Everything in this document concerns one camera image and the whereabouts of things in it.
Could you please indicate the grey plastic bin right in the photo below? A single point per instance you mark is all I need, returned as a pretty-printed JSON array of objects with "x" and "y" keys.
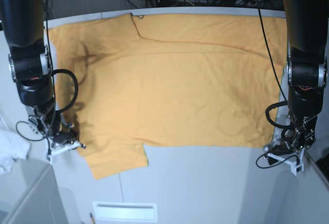
[{"x": 301, "y": 198}]

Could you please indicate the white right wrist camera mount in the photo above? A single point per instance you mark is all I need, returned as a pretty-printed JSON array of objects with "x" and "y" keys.
[{"x": 55, "y": 149}]

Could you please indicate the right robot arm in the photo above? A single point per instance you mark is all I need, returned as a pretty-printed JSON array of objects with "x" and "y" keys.
[{"x": 30, "y": 63}]

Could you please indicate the grey plastic bin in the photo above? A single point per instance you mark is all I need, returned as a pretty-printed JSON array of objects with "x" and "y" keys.
[
  {"x": 30, "y": 194},
  {"x": 301, "y": 198}
]

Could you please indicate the orange yellow T-shirt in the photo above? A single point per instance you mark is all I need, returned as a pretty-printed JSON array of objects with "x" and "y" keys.
[{"x": 170, "y": 80}]

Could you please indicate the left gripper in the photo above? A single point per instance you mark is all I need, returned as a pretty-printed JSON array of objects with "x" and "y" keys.
[{"x": 299, "y": 134}]

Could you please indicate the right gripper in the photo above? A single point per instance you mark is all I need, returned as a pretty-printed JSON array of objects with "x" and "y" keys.
[{"x": 49, "y": 122}]

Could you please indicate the white crumpled cloth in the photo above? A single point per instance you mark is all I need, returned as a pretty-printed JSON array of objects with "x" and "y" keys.
[{"x": 13, "y": 147}]

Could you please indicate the grey plastic bin left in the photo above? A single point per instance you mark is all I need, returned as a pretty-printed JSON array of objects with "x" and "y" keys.
[{"x": 30, "y": 194}]

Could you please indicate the black keyboard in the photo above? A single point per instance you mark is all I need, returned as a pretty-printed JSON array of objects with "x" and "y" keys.
[{"x": 323, "y": 165}]

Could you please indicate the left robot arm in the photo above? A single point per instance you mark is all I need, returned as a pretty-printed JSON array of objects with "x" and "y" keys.
[{"x": 307, "y": 25}]

